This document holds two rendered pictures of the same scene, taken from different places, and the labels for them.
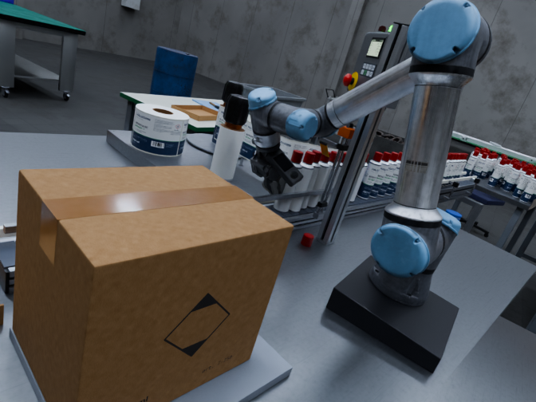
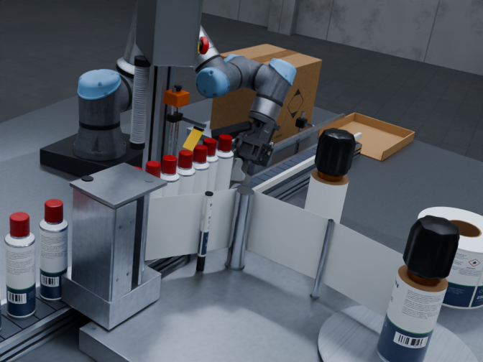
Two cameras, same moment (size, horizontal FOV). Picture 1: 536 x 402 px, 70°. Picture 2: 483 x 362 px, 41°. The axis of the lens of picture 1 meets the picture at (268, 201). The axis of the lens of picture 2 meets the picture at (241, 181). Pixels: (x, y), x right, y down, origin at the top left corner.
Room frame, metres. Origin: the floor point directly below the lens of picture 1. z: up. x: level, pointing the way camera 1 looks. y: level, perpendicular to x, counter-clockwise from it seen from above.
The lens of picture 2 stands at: (2.65, -0.18, 1.66)
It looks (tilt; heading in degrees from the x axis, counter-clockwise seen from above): 25 degrees down; 173
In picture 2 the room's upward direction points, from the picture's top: 8 degrees clockwise
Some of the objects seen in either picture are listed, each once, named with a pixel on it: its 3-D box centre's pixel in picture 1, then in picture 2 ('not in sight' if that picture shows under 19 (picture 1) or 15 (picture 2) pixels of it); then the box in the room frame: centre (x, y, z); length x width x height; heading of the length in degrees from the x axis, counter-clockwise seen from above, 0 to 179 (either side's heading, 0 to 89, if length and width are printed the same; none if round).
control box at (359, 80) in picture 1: (380, 69); (168, 12); (1.25, -0.21, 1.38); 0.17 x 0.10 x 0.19; 16
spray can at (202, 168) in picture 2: (308, 179); (196, 185); (1.27, -0.11, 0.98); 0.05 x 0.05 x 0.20
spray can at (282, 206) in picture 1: (289, 181); (221, 174); (1.19, -0.05, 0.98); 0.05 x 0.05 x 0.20
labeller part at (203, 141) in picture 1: (220, 145); (399, 356); (1.73, 0.28, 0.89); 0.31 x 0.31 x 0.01
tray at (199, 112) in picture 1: (200, 112); not in sight; (2.68, 0.63, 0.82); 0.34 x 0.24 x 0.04; 157
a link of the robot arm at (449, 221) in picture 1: (426, 233); (100, 95); (0.88, -0.39, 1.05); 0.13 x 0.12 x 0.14; 145
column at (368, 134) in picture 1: (360, 143); (159, 94); (1.16, -0.22, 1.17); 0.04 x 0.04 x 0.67; 51
